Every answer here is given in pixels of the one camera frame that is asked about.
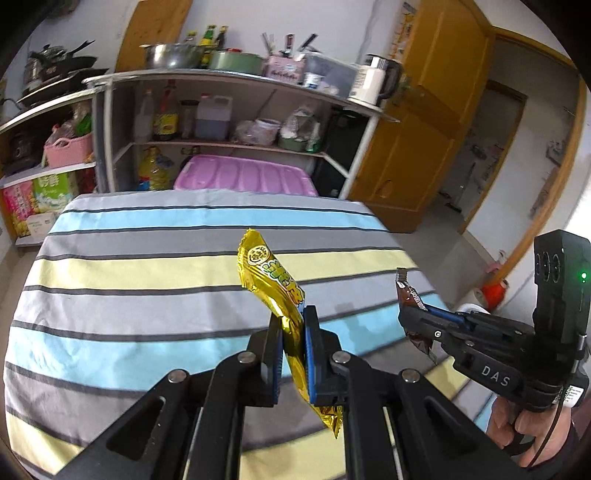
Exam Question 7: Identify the white jerrycan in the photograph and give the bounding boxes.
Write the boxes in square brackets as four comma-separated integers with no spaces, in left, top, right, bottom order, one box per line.
[194,94,232,141]

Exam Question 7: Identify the pink utensil basket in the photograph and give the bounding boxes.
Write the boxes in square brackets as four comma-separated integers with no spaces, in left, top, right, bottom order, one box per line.
[263,55,304,85]

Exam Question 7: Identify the brown silver candy wrapper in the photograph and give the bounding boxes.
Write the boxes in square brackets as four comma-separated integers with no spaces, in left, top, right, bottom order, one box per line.
[396,268,438,365]

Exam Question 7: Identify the dark sauce bottle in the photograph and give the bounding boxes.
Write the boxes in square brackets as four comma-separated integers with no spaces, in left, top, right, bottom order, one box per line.
[152,80,179,141]

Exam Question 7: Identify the black wok with pots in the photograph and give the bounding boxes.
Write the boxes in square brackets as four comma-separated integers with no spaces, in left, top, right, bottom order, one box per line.
[17,40,108,108]

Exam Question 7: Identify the colourful cardboard box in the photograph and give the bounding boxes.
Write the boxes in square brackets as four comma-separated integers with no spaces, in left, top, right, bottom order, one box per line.
[2,172,79,238]

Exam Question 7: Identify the wooden cutting board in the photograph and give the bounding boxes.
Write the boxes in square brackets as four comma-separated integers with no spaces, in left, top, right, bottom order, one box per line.
[114,0,192,72]

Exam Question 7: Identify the green enamel basin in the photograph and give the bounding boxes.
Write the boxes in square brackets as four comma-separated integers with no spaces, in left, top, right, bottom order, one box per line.
[208,50,264,75]

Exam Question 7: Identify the white trash bin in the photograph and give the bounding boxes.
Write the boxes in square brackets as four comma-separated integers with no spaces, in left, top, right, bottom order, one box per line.
[455,303,490,315]

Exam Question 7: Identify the white metal shelf rack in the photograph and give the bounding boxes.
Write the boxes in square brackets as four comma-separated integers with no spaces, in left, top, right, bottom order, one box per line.
[1,69,399,198]

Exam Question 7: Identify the steel mixing bowl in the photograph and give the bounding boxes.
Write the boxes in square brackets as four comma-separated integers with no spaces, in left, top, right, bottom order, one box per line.
[140,43,204,70]

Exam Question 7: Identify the white electric kettle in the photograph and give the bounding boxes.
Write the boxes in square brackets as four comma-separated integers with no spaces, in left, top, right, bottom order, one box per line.
[348,54,403,106]

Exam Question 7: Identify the white plastic tub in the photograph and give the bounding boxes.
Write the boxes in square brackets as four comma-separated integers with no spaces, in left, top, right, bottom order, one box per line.
[252,118,281,146]

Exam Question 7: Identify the gold snack wrapper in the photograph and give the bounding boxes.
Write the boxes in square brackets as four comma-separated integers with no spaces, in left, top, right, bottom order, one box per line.
[238,229,342,437]

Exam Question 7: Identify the black camera module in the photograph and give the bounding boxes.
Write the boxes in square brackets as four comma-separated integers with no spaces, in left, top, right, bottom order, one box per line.
[533,230,590,383]

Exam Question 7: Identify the yellow cooking oil bottle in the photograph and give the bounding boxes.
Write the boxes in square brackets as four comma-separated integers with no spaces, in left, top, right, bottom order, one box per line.
[137,146,174,191]

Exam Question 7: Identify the orange wooden door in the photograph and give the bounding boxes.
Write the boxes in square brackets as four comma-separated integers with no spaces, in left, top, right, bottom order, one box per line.
[348,1,495,233]

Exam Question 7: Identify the clear plastic storage box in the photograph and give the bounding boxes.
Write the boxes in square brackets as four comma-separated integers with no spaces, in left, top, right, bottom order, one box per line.
[303,53,359,100]

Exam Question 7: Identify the striped tablecloth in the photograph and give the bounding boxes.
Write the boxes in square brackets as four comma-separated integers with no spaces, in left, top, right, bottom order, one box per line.
[4,190,494,479]

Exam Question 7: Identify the person's right hand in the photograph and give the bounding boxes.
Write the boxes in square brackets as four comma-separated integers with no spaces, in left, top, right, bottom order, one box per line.
[486,397,579,468]

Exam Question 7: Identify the pink plastic stool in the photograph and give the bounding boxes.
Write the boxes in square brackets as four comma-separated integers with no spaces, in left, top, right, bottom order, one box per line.
[173,154,318,196]

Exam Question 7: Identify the pink woven basket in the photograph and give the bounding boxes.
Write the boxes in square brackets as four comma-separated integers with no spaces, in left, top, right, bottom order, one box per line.
[44,132,93,168]

